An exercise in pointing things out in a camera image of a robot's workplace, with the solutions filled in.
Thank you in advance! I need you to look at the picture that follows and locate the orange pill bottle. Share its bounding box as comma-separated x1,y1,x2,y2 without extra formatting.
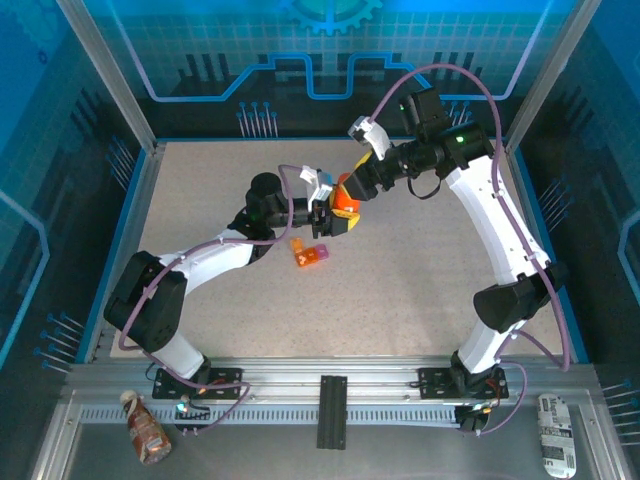
332,172,362,215

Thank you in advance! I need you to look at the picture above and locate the orange and pink pill organizer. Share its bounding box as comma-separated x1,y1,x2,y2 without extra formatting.
290,236,331,270

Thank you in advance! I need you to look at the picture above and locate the brown drink bottle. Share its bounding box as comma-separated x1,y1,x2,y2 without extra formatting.
120,389,173,465

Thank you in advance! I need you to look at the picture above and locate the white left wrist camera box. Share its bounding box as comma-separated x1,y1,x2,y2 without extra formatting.
298,166,334,205

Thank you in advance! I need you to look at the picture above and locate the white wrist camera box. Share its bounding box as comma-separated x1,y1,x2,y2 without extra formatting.
298,166,334,205
348,115,395,162

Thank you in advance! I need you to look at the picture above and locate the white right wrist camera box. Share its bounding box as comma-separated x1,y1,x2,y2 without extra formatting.
348,115,395,162

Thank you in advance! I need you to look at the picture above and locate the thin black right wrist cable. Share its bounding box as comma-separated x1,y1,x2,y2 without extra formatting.
407,172,444,201

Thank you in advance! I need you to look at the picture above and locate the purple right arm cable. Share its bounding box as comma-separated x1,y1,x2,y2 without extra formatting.
370,63,574,436

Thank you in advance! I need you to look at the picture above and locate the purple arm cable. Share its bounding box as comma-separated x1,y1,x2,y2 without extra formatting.
370,63,574,436
118,163,251,437

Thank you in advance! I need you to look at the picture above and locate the aluminium cross rail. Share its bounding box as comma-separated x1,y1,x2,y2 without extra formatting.
63,354,599,401

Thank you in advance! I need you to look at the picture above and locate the aluminium frame post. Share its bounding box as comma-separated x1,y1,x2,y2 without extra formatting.
504,0,604,154
55,0,159,151

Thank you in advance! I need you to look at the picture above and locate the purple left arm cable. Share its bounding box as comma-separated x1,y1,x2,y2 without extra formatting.
118,163,251,437

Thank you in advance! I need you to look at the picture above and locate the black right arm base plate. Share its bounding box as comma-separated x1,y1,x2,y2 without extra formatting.
417,366,510,400

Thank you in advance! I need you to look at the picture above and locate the black extrusion bracket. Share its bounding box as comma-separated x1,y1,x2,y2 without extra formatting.
316,374,349,450

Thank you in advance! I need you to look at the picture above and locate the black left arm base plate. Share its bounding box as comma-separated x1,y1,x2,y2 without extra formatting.
152,367,245,401

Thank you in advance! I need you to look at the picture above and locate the slotted grey cable duct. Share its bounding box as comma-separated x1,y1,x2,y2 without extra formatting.
79,405,464,426

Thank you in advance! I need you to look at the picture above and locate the black cable connector block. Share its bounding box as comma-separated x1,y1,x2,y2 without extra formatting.
173,394,212,435
454,399,494,435

